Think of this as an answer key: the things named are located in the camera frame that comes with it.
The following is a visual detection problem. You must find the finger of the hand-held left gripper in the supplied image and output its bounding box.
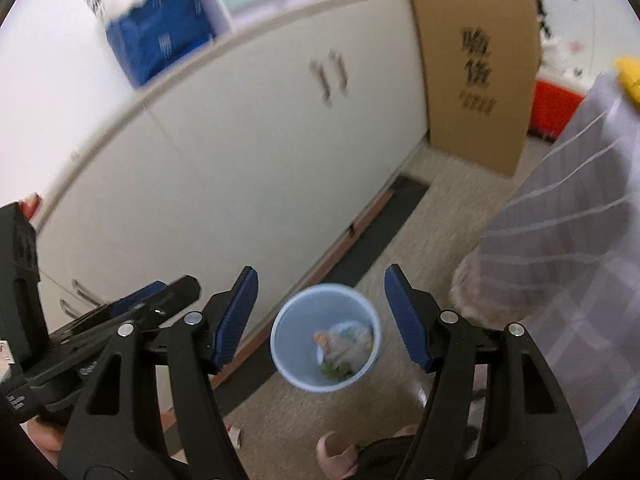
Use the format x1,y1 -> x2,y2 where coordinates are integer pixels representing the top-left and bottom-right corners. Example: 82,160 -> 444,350
24,334 -> 118,406
47,275 -> 202,343

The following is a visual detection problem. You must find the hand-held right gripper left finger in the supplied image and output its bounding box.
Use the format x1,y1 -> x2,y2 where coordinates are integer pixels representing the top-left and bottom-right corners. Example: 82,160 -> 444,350
59,266 -> 260,480

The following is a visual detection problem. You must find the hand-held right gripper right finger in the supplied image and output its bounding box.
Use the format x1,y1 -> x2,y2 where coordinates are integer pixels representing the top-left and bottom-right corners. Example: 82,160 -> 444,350
384,265 -> 588,480

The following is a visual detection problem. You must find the light blue trash bin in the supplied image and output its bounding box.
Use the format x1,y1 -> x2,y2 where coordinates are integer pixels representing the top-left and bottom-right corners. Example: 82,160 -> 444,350
270,283 -> 382,393

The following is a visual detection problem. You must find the pink plastic bag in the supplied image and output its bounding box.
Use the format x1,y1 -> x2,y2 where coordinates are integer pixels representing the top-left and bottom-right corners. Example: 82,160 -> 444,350
314,329 -> 353,366

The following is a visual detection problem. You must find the person's left hand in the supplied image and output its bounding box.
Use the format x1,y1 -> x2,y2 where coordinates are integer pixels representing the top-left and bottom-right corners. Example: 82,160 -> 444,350
25,421 -> 67,466

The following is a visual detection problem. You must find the red wrapper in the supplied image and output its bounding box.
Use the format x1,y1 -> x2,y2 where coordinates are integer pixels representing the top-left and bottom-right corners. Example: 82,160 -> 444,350
17,192 -> 46,221

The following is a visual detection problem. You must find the dark cloth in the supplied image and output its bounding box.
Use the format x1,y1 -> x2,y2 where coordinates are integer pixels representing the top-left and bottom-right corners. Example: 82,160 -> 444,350
356,432 -> 423,480

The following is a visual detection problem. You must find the pink slipper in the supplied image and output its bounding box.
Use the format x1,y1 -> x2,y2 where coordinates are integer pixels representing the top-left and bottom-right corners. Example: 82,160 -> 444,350
316,431 -> 362,480

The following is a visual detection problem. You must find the white low cabinet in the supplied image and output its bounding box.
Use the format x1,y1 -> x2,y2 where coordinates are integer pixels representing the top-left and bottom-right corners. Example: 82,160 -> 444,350
30,0 -> 431,391

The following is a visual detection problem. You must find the table with grey checked cloth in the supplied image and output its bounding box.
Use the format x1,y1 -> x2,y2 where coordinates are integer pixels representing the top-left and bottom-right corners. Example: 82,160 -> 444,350
450,67 -> 640,466

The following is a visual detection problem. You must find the tall cardboard box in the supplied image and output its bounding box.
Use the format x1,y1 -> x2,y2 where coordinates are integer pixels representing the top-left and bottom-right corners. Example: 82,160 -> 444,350
405,0 -> 543,178

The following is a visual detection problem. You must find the red storage box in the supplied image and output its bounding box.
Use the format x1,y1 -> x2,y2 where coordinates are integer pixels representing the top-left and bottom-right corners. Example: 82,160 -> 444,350
527,77 -> 591,141

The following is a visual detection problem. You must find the blue plastic package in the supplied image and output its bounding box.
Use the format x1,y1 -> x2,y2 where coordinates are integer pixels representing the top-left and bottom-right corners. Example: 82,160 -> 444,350
104,0 -> 217,88

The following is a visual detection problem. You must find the white plastic bag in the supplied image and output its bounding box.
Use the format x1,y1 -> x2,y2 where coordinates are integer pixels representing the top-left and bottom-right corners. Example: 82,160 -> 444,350
537,30 -> 583,73

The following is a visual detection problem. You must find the yellow snack packet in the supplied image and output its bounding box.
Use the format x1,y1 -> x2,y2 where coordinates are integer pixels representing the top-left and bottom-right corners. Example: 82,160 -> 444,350
614,56 -> 640,92

